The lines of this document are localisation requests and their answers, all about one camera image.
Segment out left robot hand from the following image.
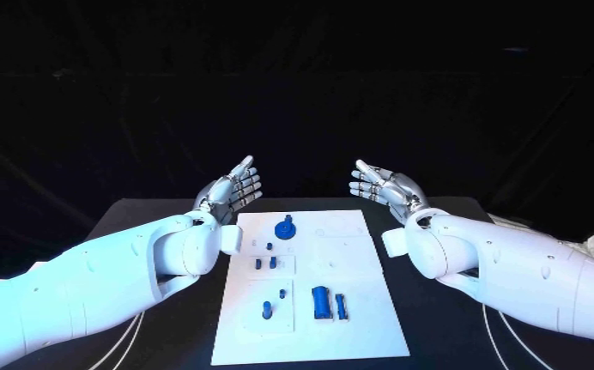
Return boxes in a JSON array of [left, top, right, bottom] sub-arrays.
[[192, 155, 264, 226]]

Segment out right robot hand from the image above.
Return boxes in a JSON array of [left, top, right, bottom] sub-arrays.
[[348, 159, 432, 226]]

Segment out white cable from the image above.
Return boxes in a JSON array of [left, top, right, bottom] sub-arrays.
[[87, 312, 145, 370], [481, 303, 502, 370], [120, 319, 146, 370], [497, 310, 556, 370]]

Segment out white task board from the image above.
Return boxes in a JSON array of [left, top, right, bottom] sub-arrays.
[[211, 209, 412, 367]]

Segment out blue gear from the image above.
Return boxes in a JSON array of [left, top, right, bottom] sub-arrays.
[[275, 214, 298, 240]]

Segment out blue thick long cylinder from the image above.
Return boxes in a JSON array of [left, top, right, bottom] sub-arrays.
[[312, 285, 335, 320]]

